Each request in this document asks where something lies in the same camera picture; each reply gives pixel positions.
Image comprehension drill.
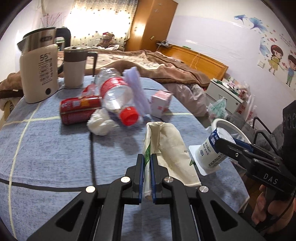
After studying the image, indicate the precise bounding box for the white steel electric kettle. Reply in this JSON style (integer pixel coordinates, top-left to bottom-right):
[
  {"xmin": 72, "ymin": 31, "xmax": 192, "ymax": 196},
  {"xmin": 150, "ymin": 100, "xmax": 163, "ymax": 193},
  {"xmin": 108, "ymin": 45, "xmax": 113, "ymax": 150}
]
[{"xmin": 18, "ymin": 27, "xmax": 71, "ymax": 104}]

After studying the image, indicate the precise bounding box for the wooden wardrobe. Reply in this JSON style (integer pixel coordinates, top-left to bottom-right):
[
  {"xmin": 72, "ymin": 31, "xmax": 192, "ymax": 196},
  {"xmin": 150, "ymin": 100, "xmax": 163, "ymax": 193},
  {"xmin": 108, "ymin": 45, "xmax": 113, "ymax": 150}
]
[{"xmin": 125, "ymin": 0, "xmax": 178, "ymax": 52}]

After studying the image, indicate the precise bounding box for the brown blanket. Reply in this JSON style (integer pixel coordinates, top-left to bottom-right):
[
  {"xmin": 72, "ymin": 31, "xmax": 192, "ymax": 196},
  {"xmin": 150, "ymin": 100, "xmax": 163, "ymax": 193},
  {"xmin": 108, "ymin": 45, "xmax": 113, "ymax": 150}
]
[{"xmin": 0, "ymin": 49, "xmax": 211, "ymax": 99}]

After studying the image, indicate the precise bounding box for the clear plastic water bottle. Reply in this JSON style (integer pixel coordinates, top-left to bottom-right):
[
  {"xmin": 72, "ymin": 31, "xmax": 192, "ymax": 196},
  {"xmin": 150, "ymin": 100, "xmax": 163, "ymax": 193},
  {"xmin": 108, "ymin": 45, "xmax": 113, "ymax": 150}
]
[{"xmin": 95, "ymin": 67, "xmax": 139, "ymax": 126}]

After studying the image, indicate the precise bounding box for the green printed plastic bag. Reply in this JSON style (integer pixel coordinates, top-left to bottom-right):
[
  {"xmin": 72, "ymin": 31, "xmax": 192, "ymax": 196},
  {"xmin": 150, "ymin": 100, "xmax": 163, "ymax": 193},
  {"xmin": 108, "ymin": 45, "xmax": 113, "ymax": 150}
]
[{"xmin": 207, "ymin": 98, "xmax": 228, "ymax": 122}]

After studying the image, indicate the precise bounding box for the red drink can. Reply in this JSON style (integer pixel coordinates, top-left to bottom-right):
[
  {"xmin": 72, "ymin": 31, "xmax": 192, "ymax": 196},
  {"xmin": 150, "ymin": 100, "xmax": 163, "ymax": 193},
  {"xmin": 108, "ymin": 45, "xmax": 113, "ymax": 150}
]
[{"xmin": 60, "ymin": 95, "xmax": 102, "ymax": 125}]

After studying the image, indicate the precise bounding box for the right hand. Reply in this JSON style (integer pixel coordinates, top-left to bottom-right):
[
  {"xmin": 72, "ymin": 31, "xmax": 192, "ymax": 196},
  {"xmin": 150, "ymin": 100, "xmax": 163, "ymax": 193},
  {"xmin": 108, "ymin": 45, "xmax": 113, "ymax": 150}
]
[{"xmin": 251, "ymin": 185, "xmax": 281, "ymax": 225}]

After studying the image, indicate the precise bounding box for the white nightstand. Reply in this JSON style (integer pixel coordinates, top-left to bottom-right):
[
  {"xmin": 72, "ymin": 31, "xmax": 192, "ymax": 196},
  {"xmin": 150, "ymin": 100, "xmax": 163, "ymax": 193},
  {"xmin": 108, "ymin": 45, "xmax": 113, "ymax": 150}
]
[{"xmin": 205, "ymin": 79, "xmax": 243, "ymax": 114}]

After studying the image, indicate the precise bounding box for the white yogurt cup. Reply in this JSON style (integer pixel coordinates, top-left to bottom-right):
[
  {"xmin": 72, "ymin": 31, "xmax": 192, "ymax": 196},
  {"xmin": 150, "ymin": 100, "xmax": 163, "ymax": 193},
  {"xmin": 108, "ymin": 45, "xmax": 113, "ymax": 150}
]
[{"xmin": 189, "ymin": 127, "xmax": 235, "ymax": 176}]

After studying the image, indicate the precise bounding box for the purple ribbed plastic cup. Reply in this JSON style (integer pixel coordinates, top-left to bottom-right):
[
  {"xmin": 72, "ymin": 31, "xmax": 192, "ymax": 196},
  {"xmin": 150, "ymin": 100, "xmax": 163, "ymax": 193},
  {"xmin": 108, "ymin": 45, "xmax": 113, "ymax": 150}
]
[{"xmin": 123, "ymin": 67, "xmax": 151, "ymax": 116}]

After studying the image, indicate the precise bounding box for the heart pattern curtain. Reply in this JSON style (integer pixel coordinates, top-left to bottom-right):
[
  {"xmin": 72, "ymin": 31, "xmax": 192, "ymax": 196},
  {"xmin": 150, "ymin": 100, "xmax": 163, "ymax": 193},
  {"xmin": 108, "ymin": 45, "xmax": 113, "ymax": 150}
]
[{"xmin": 64, "ymin": 0, "xmax": 138, "ymax": 47}]

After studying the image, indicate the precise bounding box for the grey cushioned chair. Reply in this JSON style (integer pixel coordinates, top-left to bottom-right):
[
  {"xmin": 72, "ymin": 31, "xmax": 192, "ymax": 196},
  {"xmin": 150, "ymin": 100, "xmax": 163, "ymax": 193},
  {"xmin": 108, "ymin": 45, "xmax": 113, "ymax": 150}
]
[{"xmin": 241, "ymin": 116, "xmax": 284, "ymax": 157}]

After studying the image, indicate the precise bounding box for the teddy bear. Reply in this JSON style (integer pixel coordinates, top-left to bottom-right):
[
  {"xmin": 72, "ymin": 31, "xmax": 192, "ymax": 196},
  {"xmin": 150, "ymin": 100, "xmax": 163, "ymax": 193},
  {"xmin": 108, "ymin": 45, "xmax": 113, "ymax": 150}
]
[{"xmin": 96, "ymin": 32, "xmax": 114, "ymax": 48}]

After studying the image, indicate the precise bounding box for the wooden headboard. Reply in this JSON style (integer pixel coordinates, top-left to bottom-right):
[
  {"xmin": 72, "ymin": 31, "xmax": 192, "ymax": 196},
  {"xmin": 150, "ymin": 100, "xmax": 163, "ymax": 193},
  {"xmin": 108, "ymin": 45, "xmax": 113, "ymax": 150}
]
[{"xmin": 158, "ymin": 45, "xmax": 228, "ymax": 80}]

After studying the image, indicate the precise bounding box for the cartoon children wall sticker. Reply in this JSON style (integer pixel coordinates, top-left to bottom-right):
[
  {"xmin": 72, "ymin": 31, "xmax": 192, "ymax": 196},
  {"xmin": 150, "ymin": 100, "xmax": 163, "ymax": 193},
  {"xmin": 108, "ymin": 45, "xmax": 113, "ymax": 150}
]
[{"xmin": 265, "ymin": 44, "xmax": 296, "ymax": 88}]

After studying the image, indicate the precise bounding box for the clear red torn wrapper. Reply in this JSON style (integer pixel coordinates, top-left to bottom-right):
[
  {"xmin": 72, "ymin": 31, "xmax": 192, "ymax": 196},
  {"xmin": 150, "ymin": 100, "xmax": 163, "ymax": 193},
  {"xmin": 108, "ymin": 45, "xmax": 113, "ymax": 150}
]
[{"xmin": 81, "ymin": 83, "xmax": 99, "ymax": 96}]

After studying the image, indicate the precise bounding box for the white paper food bag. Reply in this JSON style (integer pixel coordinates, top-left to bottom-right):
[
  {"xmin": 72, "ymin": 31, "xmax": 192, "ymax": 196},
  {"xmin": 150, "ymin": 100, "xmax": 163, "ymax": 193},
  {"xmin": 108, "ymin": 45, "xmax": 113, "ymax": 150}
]
[{"xmin": 142, "ymin": 121, "xmax": 201, "ymax": 201}]

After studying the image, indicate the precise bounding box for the crumpled white tissue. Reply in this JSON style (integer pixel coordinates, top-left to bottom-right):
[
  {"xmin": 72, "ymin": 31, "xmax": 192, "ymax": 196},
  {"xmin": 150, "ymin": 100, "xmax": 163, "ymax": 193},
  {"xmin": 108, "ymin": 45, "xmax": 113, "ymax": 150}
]
[{"xmin": 87, "ymin": 108, "xmax": 118, "ymax": 136}]

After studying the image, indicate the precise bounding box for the pink bed sheet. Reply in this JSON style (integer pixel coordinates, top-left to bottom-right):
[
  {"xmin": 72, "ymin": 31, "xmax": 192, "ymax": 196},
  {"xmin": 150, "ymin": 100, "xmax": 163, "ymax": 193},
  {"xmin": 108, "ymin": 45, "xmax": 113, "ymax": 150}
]
[{"xmin": 163, "ymin": 83, "xmax": 207, "ymax": 117}]

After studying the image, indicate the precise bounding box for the strawberry milk carton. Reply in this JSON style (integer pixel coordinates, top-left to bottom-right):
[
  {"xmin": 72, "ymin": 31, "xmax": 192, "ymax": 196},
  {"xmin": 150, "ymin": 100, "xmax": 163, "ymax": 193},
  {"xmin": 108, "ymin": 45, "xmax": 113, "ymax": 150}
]
[{"xmin": 151, "ymin": 90, "xmax": 173, "ymax": 118}]

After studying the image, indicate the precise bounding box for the white trash bin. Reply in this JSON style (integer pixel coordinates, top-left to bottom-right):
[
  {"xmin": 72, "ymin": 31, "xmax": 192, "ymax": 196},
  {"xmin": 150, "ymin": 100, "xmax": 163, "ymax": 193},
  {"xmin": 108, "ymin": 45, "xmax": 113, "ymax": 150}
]
[{"xmin": 211, "ymin": 118, "xmax": 250, "ymax": 144}]

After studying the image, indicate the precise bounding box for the white brown lidded mug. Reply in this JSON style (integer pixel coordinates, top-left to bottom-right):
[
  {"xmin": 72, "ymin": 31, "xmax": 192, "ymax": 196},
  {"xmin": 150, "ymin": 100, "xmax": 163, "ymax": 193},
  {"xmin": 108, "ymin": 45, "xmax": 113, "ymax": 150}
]
[{"xmin": 63, "ymin": 46, "xmax": 98, "ymax": 88}]

